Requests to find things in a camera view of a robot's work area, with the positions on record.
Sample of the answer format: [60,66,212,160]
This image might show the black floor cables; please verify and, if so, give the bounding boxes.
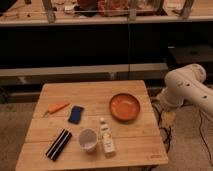
[151,99,174,154]

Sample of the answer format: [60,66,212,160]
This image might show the clear plastic cup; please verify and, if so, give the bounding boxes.
[78,128,98,153]

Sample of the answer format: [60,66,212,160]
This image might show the orange handled tool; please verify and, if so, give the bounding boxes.
[43,102,69,116]

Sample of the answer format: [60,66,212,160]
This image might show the orange clutter on shelf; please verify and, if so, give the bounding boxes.
[77,0,129,17]

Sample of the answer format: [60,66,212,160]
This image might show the vertical black cable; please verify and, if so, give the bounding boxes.
[127,19,132,81]

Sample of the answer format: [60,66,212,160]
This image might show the black box on right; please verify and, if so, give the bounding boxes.
[166,45,213,72]

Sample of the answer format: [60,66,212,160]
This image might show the long wooden shelf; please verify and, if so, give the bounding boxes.
[0,0,213,27]

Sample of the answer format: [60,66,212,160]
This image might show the orange ceramic bowl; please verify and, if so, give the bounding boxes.
[109,93,140,121]

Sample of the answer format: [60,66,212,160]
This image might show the wooden folding table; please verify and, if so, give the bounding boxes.
[16,80,168,171]

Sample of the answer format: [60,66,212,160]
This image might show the white plastic bottle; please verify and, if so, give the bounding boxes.
[100,118,115,157]

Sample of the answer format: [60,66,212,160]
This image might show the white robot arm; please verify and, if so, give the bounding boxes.
[159,64,213,119]

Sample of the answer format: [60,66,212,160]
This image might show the blue rectangular sponge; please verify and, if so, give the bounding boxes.
[68,106,84,124]

